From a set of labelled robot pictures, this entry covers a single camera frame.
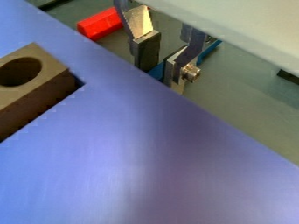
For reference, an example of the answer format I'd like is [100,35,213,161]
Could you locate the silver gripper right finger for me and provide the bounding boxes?
[162,24,206,94]

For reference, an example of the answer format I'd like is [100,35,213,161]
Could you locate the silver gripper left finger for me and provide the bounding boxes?
[113,0,161,72]

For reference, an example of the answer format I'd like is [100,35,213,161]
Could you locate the blue peg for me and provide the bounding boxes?
[148,37,221,81]

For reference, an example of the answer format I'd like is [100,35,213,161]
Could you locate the red peg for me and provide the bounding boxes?
[77,7,122,41]

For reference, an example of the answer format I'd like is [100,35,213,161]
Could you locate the brown L-shaped hole piece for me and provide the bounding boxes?
[0,43,77,142]

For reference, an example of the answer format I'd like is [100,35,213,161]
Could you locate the purple base block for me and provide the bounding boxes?
[0,0,299,224]

